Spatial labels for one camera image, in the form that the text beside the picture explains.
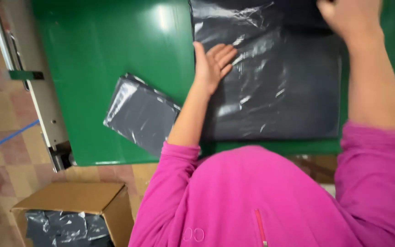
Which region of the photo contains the blue cord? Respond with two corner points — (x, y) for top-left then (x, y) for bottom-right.
(0, 119), (40, 158)

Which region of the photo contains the person's right hand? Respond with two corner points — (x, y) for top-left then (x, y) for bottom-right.
(316, 0), (383, 43)

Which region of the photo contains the large grey plastic mailer bag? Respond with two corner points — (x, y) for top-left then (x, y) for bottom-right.
(190, 0), (343, 141)

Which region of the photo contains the folded grey plastic packet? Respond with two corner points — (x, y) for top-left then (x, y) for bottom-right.
(103, 73), (181, 158)

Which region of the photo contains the green conveyor belt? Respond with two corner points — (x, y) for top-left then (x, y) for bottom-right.
(31, 0), (395, 167)

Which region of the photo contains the cardboard carton of grey bags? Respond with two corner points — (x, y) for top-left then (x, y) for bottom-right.
(11, 182), (134, 247)

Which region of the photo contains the grey metal machine frame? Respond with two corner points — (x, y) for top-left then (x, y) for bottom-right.
(0, 0), (76, 173)

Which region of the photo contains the person's left hand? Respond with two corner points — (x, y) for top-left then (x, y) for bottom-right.
(193, 41), (238, 96)

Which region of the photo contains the pink zip jacket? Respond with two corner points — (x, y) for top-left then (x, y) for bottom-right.
(128, 118), (395, 247)

